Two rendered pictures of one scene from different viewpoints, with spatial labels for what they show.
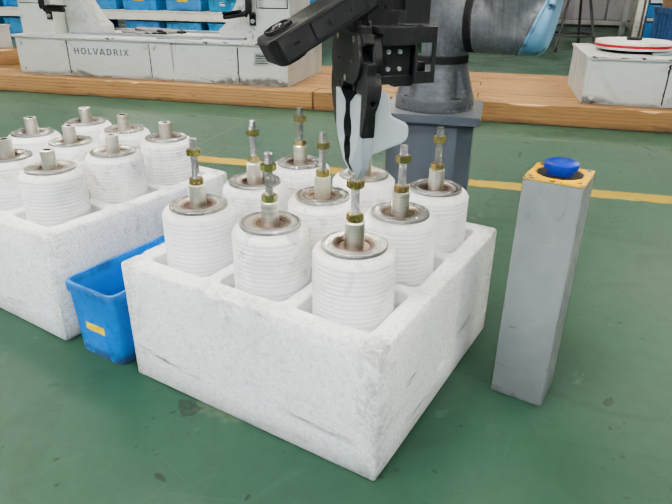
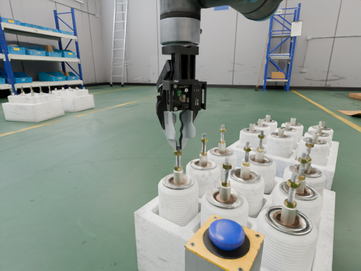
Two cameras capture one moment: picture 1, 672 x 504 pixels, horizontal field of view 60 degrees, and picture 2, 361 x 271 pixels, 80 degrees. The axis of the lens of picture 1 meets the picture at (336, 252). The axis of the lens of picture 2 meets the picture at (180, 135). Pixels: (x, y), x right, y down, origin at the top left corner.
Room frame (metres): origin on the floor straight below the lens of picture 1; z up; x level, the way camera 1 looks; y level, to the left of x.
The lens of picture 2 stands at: (0.64, -0.48, 0.50)
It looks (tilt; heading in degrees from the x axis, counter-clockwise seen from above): 17 degrees down; 94
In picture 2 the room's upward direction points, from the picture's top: straight up
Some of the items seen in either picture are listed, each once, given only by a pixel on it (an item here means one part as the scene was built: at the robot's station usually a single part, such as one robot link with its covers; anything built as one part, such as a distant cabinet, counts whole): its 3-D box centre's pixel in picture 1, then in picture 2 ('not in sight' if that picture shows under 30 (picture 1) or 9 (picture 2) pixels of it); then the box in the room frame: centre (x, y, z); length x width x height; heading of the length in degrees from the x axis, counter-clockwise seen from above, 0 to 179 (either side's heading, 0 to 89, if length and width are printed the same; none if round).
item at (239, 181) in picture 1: (255, 181); (258, 160); (0.82, 0.12, 0.25); 0.08 x 0.08 x 0.01
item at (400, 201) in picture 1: (400, 203); (225, 192); (0.70, -0.08, 0.26); 0.02 x 0.02 x 0.03
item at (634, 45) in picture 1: (633, 44); not in sight; (2.59, -1.24, 0.29); 0.30 x 0.30 x 0.06
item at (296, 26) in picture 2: not in sight; (296, 27); (2.88, 5.19, 1.45); 0.25 x 0.03 x 0.39; 166
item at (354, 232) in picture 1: (354, 234); (178, 176); (0.60, -0.02, 0.26); 0.02 x 0.02 x 0.03
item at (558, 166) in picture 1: (560, 168); (226, 236); (0.67, -0.27, 0.32); 0.04 x 0.04 x 0.02
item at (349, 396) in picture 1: (322, 298); (239, 229); (0.76, 0.02, 0.09); 0.39 x 0.39 x 0.18; 59
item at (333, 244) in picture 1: (354, 245); (178, 181); (0.60, -0.02, 0.25); 0.08 x 0.08 x 0.01
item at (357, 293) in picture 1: (352, 314); (178, 214); (0.60, -0.02, 0.16); 0.10 x 0.10 x 0.18
